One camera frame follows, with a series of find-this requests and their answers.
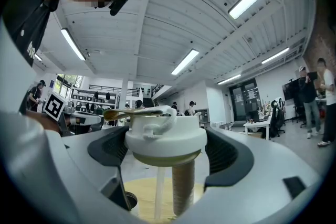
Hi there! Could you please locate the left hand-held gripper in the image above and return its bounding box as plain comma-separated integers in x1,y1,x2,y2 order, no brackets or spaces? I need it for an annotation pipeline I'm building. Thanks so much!
42,91,105,137

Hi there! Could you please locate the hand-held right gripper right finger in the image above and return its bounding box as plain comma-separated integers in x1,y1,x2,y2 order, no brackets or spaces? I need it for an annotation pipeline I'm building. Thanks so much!
170,127,324,224

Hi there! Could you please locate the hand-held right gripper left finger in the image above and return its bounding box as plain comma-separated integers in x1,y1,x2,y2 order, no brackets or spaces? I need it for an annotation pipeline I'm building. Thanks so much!
45,125,150,224

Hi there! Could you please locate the white plastic cup lid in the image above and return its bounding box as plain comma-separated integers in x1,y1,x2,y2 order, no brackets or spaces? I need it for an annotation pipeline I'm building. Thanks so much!
103,105,208,221

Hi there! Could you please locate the person's left forearm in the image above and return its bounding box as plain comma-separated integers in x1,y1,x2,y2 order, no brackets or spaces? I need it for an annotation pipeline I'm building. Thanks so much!
25,109,61,137

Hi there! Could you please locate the white storage shelving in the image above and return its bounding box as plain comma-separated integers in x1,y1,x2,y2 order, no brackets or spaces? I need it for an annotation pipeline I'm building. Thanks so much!
70,86,119,116

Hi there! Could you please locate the large window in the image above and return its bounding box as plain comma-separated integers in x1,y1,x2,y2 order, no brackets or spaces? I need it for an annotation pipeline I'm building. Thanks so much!
56,73,84,99

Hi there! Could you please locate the black staircase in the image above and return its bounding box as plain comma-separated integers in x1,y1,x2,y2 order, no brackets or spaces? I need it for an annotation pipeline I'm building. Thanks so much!
142,83,165,109

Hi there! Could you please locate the white desk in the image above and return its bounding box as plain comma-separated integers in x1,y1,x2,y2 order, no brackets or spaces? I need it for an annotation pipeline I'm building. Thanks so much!
243,114,273,142

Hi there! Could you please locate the black office chair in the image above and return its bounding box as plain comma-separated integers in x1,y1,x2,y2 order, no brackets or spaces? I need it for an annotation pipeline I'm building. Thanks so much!
268,99,287,139
292,103,308,129

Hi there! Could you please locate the black double door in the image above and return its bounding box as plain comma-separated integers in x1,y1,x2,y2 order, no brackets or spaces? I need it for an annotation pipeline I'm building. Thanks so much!
228,78,261,122

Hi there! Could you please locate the person's black jacket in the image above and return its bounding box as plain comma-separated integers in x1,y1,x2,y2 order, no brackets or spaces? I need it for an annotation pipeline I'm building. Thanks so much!
2,0,76,68

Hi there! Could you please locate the black wall screen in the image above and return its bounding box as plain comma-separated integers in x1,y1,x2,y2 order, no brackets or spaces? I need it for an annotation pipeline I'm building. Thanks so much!
281,78,302,102

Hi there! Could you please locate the black head camera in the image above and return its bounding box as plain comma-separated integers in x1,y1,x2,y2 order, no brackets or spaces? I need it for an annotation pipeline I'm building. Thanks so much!
108,0,132,17

